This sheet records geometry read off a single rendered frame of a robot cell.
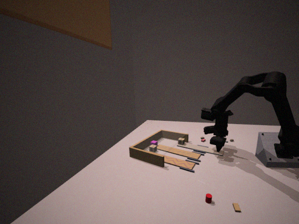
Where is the red cylinder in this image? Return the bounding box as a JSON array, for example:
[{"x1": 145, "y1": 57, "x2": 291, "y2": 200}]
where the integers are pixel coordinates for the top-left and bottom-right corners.
[{"x1": 205, "y1": 194, "x2": 212, "y2": 203}]

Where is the tan labelled cube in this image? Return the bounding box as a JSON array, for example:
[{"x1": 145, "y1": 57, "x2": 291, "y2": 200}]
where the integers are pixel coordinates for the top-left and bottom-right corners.
[{"x1": 178, "y1": 138, "x2": 185, "y2": 145}]

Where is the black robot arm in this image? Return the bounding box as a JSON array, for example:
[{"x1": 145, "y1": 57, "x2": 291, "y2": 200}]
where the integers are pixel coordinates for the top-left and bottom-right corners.
[{"x1": 201, "y1": 71, "x2": 299, "y2": 159}]

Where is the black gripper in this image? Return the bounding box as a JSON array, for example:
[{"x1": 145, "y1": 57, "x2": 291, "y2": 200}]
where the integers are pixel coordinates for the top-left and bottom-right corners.
[{"x1": 210, "y1": 123, "x2": 228, "y2": 152}]

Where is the tan flat rectangular block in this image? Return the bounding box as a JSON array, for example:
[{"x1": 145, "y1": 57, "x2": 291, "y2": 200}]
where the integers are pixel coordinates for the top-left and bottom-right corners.
[{"x1": 232, "y1": 203, "x2": 241, "y2": 212}]

